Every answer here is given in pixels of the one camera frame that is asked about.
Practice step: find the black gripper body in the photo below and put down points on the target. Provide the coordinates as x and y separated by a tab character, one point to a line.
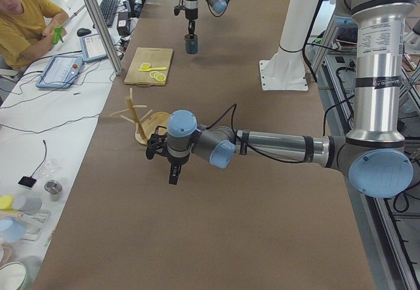
190	14
176	161

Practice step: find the blue mug yellow inside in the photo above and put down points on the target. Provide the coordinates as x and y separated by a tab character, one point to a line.
191	43

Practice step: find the wooden cup storage rack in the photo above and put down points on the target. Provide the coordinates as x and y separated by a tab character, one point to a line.
151	123

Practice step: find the small metal cup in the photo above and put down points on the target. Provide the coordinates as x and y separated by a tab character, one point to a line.
54	189

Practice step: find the grey cup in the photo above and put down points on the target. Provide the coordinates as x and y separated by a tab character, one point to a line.
27	204

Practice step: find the yellow cup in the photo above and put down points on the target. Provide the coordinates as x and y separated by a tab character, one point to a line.
6	203

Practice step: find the light blue cup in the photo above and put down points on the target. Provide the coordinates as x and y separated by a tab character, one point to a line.
11	229

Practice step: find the bamboo cutting board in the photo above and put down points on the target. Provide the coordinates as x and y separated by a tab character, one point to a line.
158	57

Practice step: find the yellow plastic knife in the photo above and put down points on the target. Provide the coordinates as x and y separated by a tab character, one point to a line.
156	69

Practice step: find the lemon slice middle right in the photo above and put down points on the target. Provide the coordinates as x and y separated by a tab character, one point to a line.
158	76

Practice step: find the lemon slice top left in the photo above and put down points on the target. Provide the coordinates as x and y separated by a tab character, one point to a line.
146	65

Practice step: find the lemon slice far right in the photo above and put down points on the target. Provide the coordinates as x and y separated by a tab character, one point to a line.
160	77

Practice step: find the black power adapter box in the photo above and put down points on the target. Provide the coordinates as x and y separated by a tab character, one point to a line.
123	23

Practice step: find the black keyboard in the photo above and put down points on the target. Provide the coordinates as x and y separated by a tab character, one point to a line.
108	9

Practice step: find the blue teach pendant far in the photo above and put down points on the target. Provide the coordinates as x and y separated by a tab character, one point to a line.
92	48

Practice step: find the blue teach pendant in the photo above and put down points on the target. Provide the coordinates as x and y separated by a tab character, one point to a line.
60	72
92	48

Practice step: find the black computer mouse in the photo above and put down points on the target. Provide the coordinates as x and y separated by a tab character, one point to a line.
82	32

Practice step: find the blue teach pendant near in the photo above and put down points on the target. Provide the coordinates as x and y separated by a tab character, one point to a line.
60	72

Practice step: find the black square pad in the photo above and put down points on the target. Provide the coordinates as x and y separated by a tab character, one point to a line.
27	182

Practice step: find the person in yellow shirt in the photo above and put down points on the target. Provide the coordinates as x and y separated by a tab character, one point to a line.
27	30

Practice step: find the green rimmed bowl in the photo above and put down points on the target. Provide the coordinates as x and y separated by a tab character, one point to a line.
15	276

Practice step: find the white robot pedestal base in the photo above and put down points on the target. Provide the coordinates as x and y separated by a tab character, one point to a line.
285	71

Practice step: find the aluminium frame post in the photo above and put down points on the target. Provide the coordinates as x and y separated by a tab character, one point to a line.
97	18

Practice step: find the green handled grabber tool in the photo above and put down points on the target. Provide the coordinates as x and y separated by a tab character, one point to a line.
57	35

